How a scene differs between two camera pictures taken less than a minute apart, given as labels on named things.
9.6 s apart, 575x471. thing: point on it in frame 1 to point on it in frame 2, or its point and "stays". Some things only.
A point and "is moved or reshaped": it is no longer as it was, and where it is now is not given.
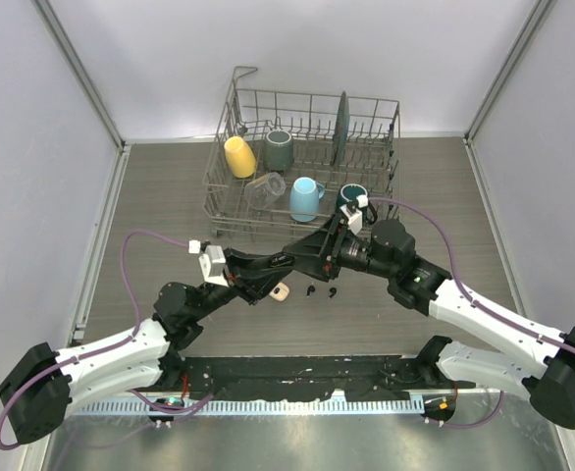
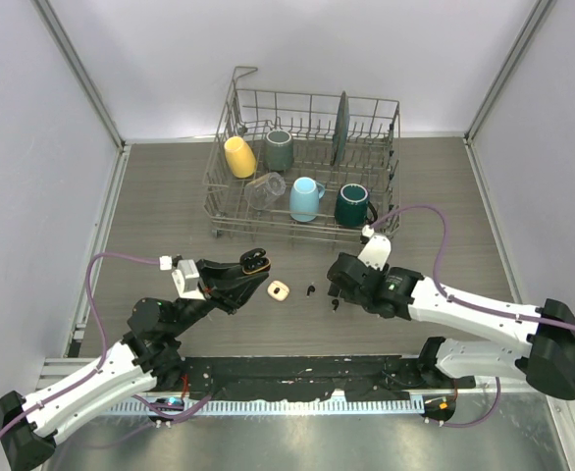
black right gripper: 319,256 to 335,291
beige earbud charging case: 280,291 stays
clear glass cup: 262,192 stays
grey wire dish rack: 287,164 stays
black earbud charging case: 280,259 is moved or reshaped
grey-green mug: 279,153 stays
